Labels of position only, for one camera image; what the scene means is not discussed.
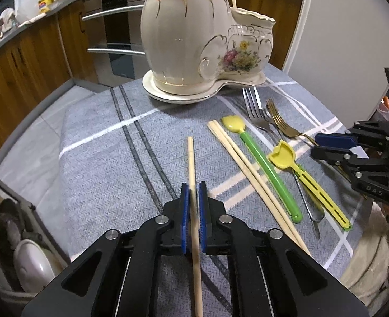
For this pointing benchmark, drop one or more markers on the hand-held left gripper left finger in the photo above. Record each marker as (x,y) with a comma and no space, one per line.
(184,211)

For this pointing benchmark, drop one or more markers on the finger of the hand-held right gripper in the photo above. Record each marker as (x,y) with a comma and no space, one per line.
(326,154)
(333,140)

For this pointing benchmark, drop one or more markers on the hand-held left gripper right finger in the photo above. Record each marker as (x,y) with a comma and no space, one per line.
(203,214)

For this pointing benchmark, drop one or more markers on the yellow cat-shaped spoon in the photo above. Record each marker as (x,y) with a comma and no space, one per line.
(282,158)

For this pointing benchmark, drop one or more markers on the gold fork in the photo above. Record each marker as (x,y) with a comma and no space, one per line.
(277,122)

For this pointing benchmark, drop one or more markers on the silver fork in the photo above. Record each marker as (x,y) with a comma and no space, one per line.
(265,119)
(252,105)

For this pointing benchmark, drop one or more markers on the cream floral ceramic utensil holder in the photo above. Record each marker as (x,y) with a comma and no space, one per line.
(178,39)

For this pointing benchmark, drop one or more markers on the grey plaid tablecloth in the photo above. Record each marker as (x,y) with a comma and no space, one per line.
(115,171)

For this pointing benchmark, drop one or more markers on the cream fluffy cloth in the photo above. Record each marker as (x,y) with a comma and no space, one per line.
(369,264)

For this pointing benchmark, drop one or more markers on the white refrigerator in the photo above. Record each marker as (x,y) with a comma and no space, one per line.
(339,39)

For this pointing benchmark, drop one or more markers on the cream ceramic saucer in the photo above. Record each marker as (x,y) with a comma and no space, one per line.
(181,98)

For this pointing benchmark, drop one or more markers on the white ceramic dish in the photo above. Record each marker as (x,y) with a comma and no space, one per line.
(32,264)

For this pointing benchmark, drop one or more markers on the steel built-in oven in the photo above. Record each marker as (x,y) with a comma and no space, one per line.
(121,56)

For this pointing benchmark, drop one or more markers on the wooden kitchen cabinets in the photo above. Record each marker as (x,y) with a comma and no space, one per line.
(32,59)

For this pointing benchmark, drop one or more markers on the grey kitchen countertop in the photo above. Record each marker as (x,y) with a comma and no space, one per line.
(49,11)

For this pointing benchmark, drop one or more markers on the yellow labelled packet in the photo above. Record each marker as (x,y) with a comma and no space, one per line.
(45,4)

